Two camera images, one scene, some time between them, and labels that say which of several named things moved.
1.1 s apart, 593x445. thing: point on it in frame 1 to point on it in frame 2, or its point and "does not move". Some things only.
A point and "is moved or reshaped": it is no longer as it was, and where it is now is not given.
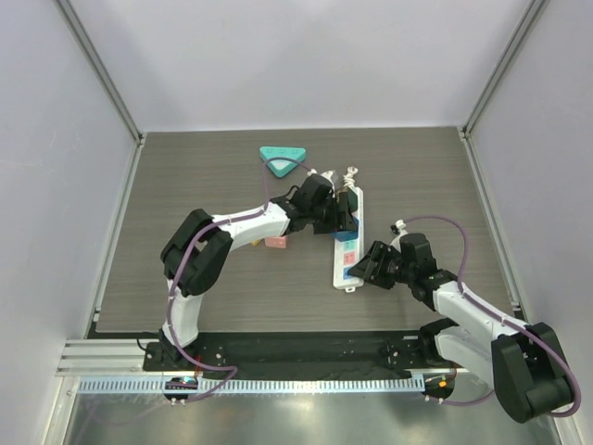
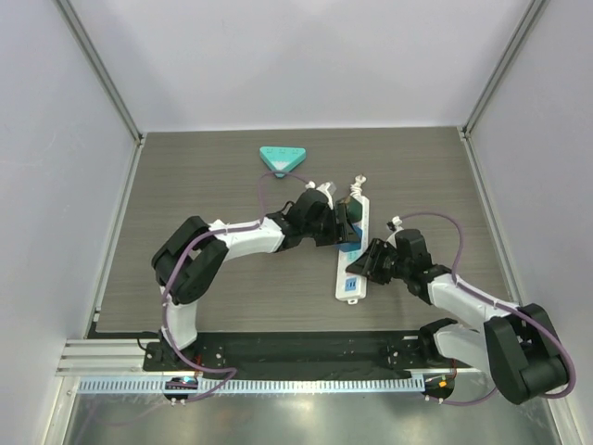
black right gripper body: x=377 y=264 does not move
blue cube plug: x=344 y=235 is moved or reshaped
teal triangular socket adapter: x=282 y=167 does not move
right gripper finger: x=366 y=268 does not move
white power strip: x=345 y=253 is moved or reshaped
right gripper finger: x=380 y=251 does not move
